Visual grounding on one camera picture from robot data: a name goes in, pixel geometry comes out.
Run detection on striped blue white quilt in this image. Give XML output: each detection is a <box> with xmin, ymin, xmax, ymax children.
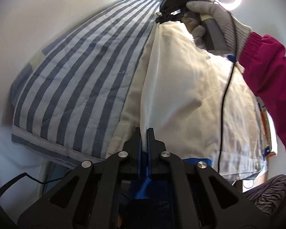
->
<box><xmin>11</xmin><ymin>0</ymin><xmax>162</xmax><ymax>167</ymax></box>

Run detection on beige and blue jacket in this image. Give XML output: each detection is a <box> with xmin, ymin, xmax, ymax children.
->
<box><xmin>106</xmin><ymin>22</ymin><xmax>268</xmax><ymax>182</ymax></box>

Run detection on grey striped trouser leg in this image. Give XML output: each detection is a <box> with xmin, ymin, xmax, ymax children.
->
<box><xmin>243</xmin><ymin>174</ymin><xmax>286</xmax><ymax>216</ymax></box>

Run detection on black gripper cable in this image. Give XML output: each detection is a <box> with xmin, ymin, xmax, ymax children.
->
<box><xmin>216</xmin><ymin>14</ymin><xmax>238</xmax><ymax>173</ymax></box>

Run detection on right gloved hand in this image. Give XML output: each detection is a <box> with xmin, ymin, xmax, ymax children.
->
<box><xmin>183</xmin><ymin>1</ymin><xmax>252</xmax><ymax>58</ymax></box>

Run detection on magenta right sleeve forearm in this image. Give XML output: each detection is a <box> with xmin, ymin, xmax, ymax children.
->
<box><xmin>238</xmin><ymin>32</ymin><xmax>286</xmax><ymax>149</ymax></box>

